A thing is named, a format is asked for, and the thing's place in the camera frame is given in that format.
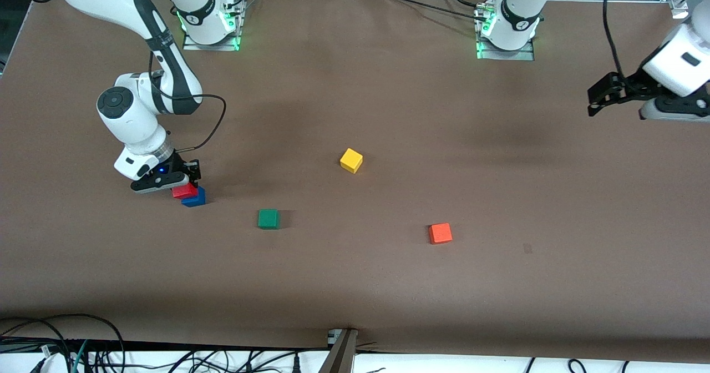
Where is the blue wooden block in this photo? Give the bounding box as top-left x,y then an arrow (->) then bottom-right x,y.
181,187 -> 207,208

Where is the yellow wooden block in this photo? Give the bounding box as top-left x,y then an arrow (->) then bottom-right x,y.
339,148 -> 364,174

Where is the orange wooden block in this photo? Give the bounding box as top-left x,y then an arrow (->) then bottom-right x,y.
428,223 -> 453,245

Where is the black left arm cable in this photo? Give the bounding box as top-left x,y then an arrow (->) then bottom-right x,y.
602,0 -> 631,79

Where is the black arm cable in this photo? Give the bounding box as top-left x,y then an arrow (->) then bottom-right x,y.
148,51 -> 227,153
602,0 -> 631,79

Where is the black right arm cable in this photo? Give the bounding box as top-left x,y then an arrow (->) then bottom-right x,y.
148,51 -> 227,153

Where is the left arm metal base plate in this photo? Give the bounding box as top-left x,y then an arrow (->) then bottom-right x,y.
475,7 -> 536,61

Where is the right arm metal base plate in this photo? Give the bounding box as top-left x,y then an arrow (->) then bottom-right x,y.
182,0 -> 246,52

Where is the long black cable loop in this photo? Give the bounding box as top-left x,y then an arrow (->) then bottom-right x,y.
0,313 -> 126,373

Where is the teal cable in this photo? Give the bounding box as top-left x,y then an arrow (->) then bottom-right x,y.
70,340 -> 90,373

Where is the grey metal post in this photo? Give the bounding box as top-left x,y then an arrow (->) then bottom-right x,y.
319,329 -> 358,373

